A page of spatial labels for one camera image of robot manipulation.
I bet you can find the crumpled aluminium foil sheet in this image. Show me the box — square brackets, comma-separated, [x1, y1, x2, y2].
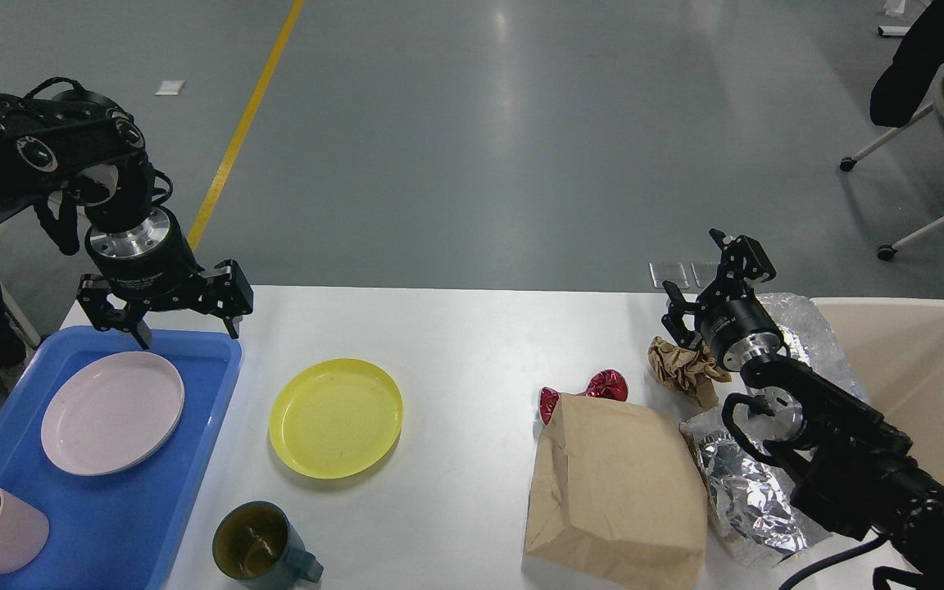
[678, 407, 831, 569]

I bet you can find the pink plate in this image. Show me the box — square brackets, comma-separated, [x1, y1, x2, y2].
[40, 352, 186, 477]

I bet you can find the yellow plastic plate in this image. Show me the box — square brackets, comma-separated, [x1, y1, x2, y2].
[267, 358, 404, 479]

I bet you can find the beige plastic bin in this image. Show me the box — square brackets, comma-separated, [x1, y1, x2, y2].
[815, 297, 944, 485]

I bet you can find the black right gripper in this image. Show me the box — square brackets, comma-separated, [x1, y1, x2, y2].
[660, 229, 784, 373]

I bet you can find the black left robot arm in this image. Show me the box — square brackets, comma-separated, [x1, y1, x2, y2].
[0, 79, 254, 350]

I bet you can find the red foil wrapper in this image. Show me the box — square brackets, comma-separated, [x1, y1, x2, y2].
[538, 369, 629, 424]

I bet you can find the blue plastic tray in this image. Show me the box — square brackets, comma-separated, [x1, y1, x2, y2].
[0, 326, 243, 589]

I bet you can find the white chair with black coat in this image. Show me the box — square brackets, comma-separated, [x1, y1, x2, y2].
[839, 0, 944, 261]

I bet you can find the crumpled brown paper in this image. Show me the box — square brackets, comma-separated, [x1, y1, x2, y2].
[646, 336, 732, 411]

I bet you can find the dark teal mug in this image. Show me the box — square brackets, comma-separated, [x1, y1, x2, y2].
[212, 501, 325, 589]

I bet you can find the brown paper bag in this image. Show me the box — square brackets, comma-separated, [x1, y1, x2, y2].
[524, 393, 708, 589]

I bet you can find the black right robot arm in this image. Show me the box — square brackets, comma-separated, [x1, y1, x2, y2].
[660, 229, 944, 589]

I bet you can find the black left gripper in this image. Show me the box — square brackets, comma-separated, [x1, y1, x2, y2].
[76, 206, 254, 350]

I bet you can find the clear plastic bag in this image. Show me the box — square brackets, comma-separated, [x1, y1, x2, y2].
[758, 293, 870, 402]

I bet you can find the metal floor plate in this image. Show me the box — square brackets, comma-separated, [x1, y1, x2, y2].
[648, 261, 716, 292]

